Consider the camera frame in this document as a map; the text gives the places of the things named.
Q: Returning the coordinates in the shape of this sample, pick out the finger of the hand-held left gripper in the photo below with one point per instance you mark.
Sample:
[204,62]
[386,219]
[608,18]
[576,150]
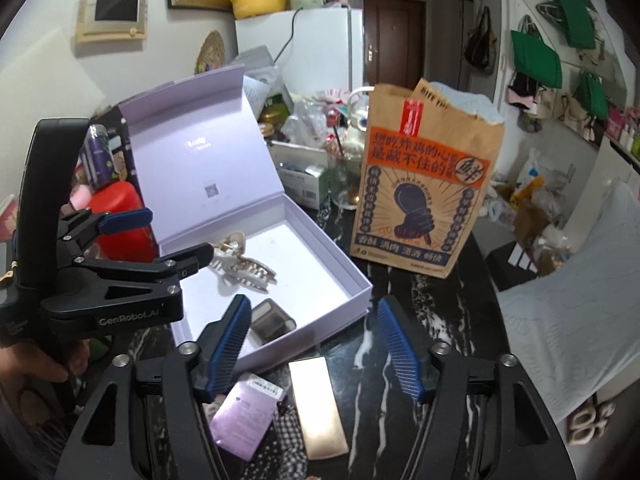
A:
[190,260]
[127,216]

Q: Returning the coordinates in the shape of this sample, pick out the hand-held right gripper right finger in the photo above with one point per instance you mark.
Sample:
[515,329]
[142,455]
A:
[402,352]

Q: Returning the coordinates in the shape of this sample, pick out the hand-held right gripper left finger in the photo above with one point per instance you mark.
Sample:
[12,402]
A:
[229,347]

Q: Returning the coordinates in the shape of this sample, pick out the beige hair claw clip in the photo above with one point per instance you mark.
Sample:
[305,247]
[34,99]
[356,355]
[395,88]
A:
[247,272]

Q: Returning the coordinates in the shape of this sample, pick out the small purple carton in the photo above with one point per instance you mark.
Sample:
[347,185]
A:
[240,415]

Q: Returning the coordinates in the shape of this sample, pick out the lavender gift box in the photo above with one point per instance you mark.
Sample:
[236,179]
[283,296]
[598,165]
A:
[210,150]

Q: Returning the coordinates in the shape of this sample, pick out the black white gingham scrunchie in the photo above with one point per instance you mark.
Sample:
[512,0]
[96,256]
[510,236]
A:
[287,442]

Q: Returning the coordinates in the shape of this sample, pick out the person's left hand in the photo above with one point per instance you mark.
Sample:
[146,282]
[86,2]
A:
[30,375]

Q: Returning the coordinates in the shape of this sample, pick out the red plastic container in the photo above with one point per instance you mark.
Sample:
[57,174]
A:
[125,240]

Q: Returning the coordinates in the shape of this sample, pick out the grey translucent small case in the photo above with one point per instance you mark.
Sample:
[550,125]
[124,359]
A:
[272,325]

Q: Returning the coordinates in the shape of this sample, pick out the purple drink can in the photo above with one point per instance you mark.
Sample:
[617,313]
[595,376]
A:
[95,155]

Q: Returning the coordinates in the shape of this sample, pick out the gold rectangular plate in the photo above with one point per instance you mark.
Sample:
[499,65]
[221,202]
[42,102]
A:
[317,410]

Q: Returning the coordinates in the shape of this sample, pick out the black box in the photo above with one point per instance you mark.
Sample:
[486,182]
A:
[505,270]

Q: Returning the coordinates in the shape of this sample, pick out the white medicine box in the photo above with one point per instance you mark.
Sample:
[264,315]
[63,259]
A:
[300,182]

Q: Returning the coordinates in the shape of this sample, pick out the white open carton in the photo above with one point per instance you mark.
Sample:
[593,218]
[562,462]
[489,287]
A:
[295,149]

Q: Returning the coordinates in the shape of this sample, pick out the printed brown paper bag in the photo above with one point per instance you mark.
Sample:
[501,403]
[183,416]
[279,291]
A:
[415,200]

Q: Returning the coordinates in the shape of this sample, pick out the clear glass cup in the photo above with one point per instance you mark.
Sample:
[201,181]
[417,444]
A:
[345,187]

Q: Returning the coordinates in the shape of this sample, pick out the white quilted leaf-pattern cover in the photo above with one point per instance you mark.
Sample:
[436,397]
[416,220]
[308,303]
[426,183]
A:
[575,320]

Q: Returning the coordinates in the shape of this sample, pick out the woven straw fan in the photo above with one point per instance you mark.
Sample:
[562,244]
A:
[210,52]

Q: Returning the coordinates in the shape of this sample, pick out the clear plastic bag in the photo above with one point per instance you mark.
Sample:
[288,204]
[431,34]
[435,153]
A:
[310,120]

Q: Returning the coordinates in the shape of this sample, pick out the beige slipper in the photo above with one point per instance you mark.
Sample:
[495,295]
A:
[590,420]

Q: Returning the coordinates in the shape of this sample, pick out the white refrigerator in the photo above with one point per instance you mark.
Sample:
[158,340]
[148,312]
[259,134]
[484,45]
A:
[320,45]

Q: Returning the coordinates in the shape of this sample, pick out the dark brown door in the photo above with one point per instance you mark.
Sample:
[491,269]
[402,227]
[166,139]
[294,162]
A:
[395,35]

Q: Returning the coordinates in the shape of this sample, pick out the green tote bag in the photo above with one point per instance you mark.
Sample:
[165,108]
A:
[575,17]
[535,60]
[592,97]

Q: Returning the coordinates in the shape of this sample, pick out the black hanging bag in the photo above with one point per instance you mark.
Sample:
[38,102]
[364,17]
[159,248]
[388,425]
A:
[480,42]

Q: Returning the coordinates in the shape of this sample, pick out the beige wall intercom panel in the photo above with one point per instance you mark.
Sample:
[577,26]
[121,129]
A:
[112,12]

